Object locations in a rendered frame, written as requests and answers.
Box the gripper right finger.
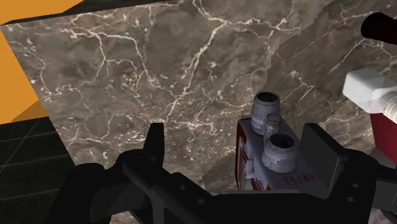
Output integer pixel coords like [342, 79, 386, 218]
[300, 122, 397, 224]

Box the black cylindrical object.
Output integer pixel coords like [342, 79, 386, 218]
[360, 11, 397, 46]

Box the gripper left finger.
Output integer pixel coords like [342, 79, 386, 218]
[45, 122, 219, 224]

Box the red and grey film camera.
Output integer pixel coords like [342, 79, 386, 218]
[234, 91, 330, 197]

